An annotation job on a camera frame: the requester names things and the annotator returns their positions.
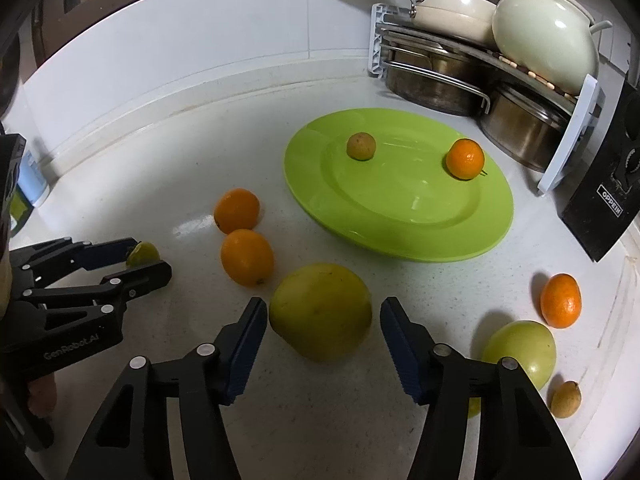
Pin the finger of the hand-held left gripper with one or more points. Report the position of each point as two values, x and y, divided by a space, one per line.
107 255
145 277

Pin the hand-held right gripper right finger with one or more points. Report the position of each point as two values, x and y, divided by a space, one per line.
402 350

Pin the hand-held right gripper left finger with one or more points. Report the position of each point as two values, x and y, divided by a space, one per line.
245 350

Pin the small green fruit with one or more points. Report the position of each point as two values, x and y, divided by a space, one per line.
145 252

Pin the large yellow-green fruit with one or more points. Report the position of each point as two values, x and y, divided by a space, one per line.
320 312

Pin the orange citrus fruit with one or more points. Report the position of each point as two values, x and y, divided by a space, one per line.
236 210
247 257

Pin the green round fruit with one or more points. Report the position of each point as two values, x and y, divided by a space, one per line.
525 350

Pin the green plate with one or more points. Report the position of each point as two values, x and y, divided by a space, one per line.
400 200

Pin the small brown-yellow fruit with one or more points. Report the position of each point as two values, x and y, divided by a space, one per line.
566 399

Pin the person's left hand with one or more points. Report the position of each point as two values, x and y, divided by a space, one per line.
42 395

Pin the white bottle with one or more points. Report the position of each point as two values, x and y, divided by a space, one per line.
32 180

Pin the orange mandarin with stem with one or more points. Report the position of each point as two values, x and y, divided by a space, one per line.
465 159

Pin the small brown fruit on plate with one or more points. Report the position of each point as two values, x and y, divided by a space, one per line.
361 146

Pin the black knife block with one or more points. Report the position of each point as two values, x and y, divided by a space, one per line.
595 210

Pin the white pot rack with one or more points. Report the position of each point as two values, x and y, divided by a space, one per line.
570 150

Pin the black kitchen scissors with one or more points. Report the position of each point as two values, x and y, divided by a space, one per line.
631 160

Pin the cream kettle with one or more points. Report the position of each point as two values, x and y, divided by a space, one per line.
545 35

